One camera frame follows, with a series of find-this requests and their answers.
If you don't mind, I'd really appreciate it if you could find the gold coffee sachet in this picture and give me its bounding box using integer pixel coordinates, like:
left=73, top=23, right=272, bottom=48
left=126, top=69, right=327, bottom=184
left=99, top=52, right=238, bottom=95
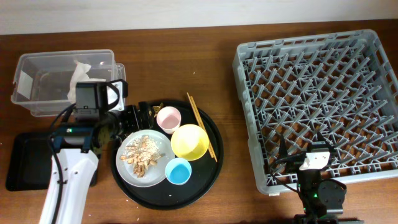
left=152, top=103, right=164, bottom=117

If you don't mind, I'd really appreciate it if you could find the white tissue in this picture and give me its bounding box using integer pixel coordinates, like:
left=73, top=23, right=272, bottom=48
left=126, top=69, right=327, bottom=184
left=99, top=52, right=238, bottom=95
left=67, top=62, right=106, bottom=103

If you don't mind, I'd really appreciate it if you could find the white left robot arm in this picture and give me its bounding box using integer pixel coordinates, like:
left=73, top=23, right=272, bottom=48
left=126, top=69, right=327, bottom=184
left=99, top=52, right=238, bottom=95
left=40, top=102, right=154, bottom=223

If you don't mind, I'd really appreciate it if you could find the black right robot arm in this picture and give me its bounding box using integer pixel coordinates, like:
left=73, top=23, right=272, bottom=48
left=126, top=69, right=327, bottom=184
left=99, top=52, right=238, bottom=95
left=274, top=133, right=347, bottom=224

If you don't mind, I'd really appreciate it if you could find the grey dishwasher rack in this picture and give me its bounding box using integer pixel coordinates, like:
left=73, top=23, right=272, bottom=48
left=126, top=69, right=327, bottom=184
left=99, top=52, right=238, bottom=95
left=233, top=29, right=397, bottom=195

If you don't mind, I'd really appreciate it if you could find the pile of nuts and oats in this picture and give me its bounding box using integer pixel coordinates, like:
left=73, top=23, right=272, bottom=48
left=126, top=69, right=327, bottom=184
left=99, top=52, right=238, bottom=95
left=119, top=135, right=163, bottom=178

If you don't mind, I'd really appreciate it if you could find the pink cup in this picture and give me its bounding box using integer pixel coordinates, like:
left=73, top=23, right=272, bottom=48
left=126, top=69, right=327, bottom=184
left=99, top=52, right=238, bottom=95
left=156, top=106, right=182, bottom=134

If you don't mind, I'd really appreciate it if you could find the grey plate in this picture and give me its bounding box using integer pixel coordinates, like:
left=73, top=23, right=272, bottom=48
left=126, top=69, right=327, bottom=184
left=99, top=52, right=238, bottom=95
left=115, top=129, right=175, bottom=187

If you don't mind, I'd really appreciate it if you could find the yellow bowl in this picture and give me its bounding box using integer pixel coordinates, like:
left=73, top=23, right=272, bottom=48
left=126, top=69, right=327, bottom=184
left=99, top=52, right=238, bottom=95
left=171, top=124, right=210, bottom=161

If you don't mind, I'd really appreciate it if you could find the blue cup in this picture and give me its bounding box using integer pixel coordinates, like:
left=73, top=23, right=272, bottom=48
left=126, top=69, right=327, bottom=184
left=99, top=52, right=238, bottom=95
left=165, top=158, right=192, bottom=185

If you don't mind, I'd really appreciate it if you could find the right wooden chopstick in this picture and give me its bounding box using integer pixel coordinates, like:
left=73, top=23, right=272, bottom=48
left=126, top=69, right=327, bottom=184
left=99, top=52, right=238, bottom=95
left=190, top=95, right=218, bottom=163

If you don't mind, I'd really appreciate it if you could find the clear plastic bin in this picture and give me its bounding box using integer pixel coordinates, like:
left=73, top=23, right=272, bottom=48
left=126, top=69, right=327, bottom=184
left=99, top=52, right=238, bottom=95
left=11, top=49, right=126, bottom=117

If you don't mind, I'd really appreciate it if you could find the black rectangular tray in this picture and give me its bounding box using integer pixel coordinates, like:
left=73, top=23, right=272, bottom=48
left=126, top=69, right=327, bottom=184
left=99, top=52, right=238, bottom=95
left=6, top=132, right=52, bottom=192

